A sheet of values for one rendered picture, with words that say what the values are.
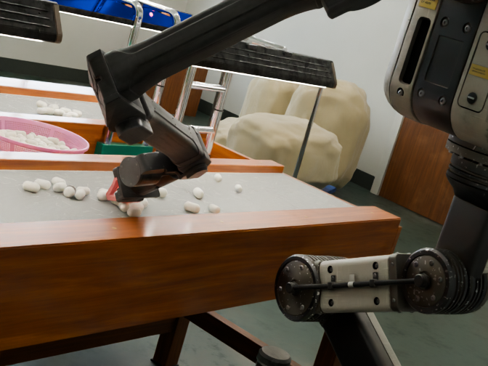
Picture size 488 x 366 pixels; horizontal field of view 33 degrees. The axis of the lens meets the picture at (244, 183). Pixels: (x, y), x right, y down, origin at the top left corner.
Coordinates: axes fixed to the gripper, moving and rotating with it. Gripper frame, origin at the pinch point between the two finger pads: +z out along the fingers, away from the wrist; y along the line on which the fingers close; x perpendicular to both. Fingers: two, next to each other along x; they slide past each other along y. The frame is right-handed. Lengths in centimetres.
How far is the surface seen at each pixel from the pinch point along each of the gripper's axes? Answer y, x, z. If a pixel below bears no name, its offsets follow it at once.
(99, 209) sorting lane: 4.9, 3.2, -1.4
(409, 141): -455, -82, 155
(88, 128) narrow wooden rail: -36, -32, 42
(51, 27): 17.9, -28.7, -14.1
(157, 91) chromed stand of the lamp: -57, -41, 32
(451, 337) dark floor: -238, 56, 57
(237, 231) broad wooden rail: -16.3, 13.5, -17.3
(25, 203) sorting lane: 20.1, 0.7, 1.5
